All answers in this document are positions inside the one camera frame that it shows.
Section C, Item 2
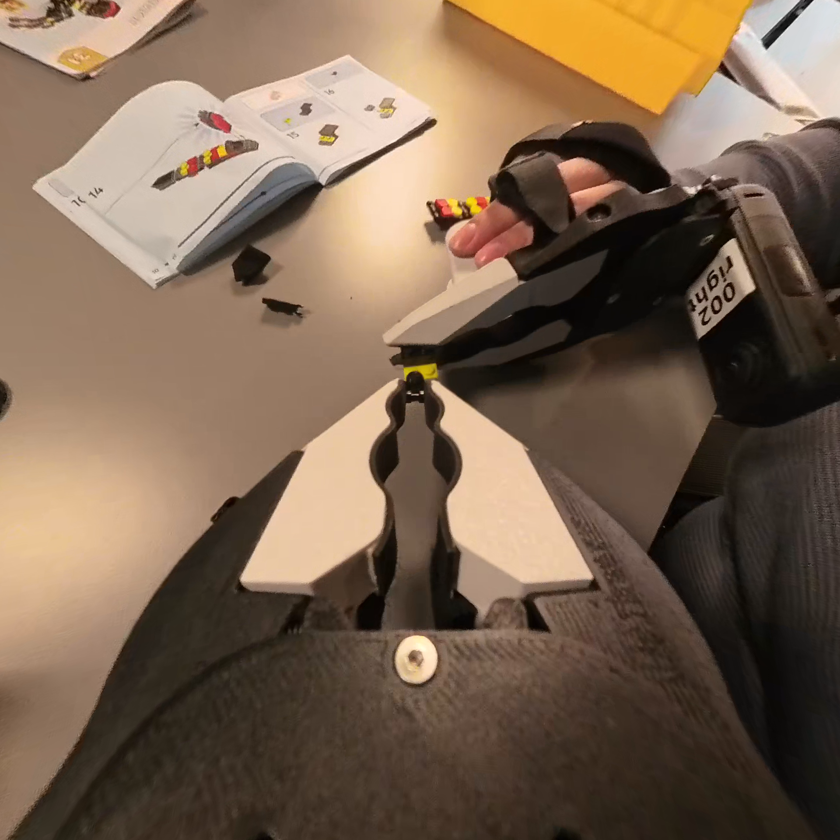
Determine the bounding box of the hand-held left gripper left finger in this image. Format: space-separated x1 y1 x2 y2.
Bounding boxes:
239 379 404 618

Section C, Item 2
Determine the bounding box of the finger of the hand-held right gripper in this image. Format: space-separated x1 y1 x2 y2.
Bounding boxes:
382 249 609 349
435 317 574 370

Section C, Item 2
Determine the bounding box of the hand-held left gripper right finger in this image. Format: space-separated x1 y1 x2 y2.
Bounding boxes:
427 379 596 608

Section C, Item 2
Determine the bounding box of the yellow plastic bin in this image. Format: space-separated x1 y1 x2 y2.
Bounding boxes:
445 0 754 116

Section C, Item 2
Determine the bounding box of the red yellow black lego assembly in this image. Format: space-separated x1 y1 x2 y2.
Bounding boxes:
427 195 492 225

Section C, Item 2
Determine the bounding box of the black lego slope piece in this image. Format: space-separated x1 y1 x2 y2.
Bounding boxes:
231 244 273 287

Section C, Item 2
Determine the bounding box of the person's right hand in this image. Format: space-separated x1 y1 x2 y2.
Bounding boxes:
448 156 631 268

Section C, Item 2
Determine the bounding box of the open instruction booklet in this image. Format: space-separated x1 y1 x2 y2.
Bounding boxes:
33 54 437 290

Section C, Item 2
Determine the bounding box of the closed instruction booklet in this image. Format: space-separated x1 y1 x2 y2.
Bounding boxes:
0 0 198 81

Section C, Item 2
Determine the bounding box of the black strap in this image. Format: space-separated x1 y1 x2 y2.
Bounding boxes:
676 416 746 500

